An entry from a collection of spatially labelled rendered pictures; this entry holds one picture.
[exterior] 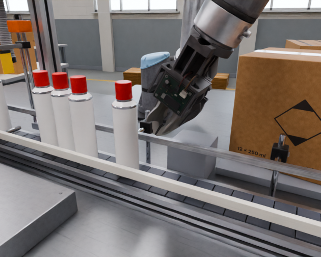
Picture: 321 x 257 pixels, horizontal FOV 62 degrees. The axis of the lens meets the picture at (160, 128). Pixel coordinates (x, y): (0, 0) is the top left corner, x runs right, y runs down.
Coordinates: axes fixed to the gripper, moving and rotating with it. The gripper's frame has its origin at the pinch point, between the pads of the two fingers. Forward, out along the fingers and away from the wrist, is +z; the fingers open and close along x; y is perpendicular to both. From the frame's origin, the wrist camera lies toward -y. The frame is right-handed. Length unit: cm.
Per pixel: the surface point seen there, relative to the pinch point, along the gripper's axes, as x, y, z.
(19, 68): -149, -99, 106
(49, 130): -23.2, 1.9, 19.8
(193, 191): 12.4, 4.5, 3.1
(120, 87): -10.4, 1.9, -2.8
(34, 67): -152, -117, 111
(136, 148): -2.1, 0.5, 7.4
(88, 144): -11.8, 1.9, 14.4
